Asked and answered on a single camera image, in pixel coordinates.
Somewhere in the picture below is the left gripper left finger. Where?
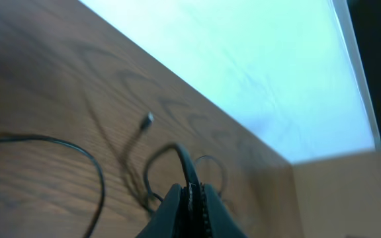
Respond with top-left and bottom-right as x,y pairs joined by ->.
136,184 -> 183,238

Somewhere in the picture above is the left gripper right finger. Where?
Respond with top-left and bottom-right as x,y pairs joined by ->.
201,184 -> 247,238

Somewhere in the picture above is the wooden side panel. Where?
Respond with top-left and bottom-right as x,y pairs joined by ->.
293,150 -> 381,237

